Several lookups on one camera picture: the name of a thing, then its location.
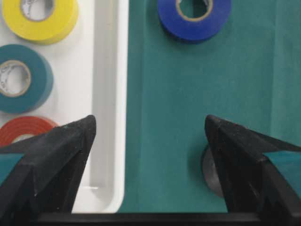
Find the yellow tape roll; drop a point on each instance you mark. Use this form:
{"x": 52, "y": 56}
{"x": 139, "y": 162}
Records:
{"x": 55, "y": 27}

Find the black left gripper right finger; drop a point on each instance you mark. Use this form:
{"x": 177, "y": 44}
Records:
{"x": 250, "y": 182}

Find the red tape roll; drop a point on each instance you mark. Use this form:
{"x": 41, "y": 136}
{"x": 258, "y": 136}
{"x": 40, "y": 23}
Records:
{"x": 21, "y": 128}

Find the blue tape roll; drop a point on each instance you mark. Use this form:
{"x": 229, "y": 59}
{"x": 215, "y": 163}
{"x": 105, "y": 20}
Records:
{"x": 194, "y": 29}

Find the green table cloth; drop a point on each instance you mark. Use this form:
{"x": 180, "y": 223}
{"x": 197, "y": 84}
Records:
{"x": 248, "y": 73}

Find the white plastic tray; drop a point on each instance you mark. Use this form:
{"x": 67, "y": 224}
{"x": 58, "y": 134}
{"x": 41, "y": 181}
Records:
{"x": 90, "y": 77}

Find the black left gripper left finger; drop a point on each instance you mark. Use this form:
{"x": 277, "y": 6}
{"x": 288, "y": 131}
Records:
{"x": 47, "y": 177}

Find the black tape roll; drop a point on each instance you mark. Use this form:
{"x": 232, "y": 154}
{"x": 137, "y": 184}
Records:
{"x": 210, "y": 173}

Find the teal tape roll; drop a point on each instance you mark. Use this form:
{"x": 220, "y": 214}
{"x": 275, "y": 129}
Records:
{"x": 26, "y": 79}

